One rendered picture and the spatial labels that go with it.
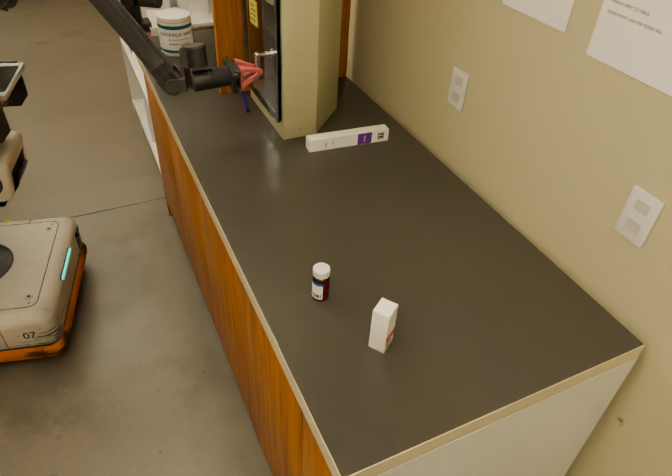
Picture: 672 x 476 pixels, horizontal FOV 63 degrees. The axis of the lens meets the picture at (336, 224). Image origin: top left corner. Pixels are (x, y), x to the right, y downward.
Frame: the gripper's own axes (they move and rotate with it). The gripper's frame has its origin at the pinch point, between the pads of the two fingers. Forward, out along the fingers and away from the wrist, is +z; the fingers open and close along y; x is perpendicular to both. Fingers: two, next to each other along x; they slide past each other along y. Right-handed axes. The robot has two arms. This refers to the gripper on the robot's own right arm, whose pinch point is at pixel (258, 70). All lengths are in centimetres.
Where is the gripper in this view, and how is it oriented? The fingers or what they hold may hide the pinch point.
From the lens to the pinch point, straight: 168.1
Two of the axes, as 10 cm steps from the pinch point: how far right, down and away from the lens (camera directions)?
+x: -0.7, 6.7, 7.3
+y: -4.1, -6.9, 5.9
